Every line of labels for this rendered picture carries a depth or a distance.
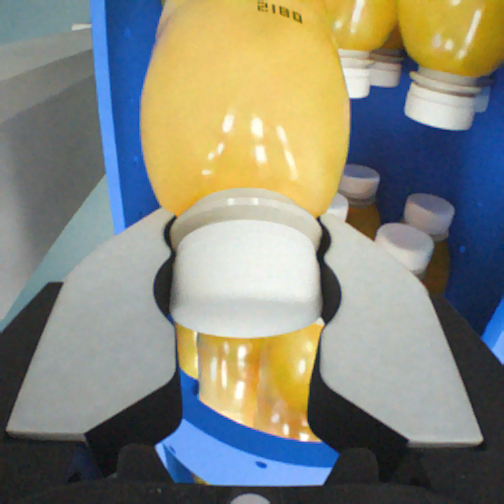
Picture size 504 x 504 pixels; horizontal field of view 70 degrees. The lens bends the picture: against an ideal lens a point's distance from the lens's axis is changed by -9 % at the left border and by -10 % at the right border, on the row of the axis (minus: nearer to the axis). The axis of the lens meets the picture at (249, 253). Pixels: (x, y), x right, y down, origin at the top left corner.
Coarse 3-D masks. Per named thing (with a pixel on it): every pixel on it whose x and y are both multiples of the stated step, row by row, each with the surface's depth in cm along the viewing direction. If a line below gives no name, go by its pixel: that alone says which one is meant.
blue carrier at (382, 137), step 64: (128, 0) 21; (128, 64) 23; (128, 128) 25; (384, 128) 35; (128, 192) 26; (384, 192) 38; (448, 192) 32; (192, 384) 49; (192, 448) 23; (256, 448) 20; (320, 448) 20
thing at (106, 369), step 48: (144, 240) 10; (96, 288) 8; (144, 288) 8; (48, 336) 7; (96, 336) 7; (144, 336) 7; (48, 384) 6; (96, 384) 6; (144, 384) 6; (48, 432) 5; (96, 432) 6; (144, 432) 6
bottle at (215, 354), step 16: (208, 336) 28; (208, 352) 29; (224, 352) 28; (240, 352) 28; (256, 352) 28; (208, 368) 30; (224, 368) 29; (240, 368) 29; (256, 368) 29; (208, 384) 31; (224, 384) 30; (240, 384) 30; (256, 384) 30; (208, 400) 33; (224, 400) 31; (240, 400) 31; (240, 416) 32
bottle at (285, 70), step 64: (192, 0) 11; (256, 0) 11; (320, 0) 13; (192, 64) 10; (256, 64) 10; (320, 64) 10; (192, 128) 10; (256, 128) 9; (320, 128) 10; (192, 192) 10; (256, 192) 10; (320, 192) 11
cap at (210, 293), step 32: (224, 224) 9; (256, 224) 9; (192, 256) 9; (224, 256) 9; (256, 256) 9; (288, 256) 9; (192, 288) 9; (224, 288) 8; (256, 288) 8; (288, 288) 9; (320, 288) 10; (192, 320) 10; (224, 320) 10; (256, 320) 10; (288, 320) 10
